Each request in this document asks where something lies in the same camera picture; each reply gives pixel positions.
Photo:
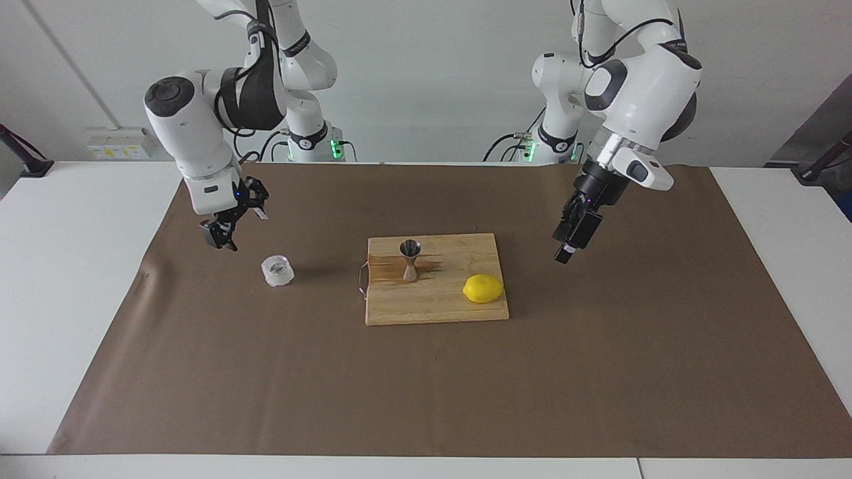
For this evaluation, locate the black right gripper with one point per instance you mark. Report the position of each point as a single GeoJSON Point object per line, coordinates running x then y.
{"type": "Point", "coordinates": [247, 196]}

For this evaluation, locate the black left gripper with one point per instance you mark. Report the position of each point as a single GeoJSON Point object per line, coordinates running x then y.
{"type": "Point", "coordinates": [599, 189]}

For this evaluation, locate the small clear crinkled cup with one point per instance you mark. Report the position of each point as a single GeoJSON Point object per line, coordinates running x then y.
{"type": "Point", "coordinates": [277, 271]}

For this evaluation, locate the steel double jigger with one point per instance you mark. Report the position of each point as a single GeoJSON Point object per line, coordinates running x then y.
{"type": "Point", "coordinates": [410, 269]}

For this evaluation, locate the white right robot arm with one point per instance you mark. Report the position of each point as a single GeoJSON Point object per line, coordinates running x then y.
{"type": "Point", "coordinates": [193, 133]}

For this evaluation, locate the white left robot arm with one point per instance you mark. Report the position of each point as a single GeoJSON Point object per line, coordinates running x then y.
{"type": "Point", "coordinates": [645, 86]}

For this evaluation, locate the yellow lemon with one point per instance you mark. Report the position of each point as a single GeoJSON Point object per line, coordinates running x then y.
{"type": "Point", "coordinates": [482, 289]}

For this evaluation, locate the wooden cutting board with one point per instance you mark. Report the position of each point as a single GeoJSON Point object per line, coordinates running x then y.
{"type": "Point", "coordinates": [432, 306]}

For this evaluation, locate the brown paper table mat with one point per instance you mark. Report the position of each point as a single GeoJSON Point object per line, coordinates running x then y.
{"type": "Point", "coordinates": [266, 386]}

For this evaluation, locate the black clamp stand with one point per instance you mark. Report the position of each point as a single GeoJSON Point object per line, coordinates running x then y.
{"type": "Point", "coordinates": [30, 163]}
{"type": "Point", "coordinates": [815, 171]}

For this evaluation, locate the blue object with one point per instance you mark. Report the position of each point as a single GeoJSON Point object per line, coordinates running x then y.
{"type": "Point", "coordinates": [847, 207]}

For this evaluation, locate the white wall socket box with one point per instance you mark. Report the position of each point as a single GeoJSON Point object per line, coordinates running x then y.
{"type": "Point", "coordinates": [118, 143]}

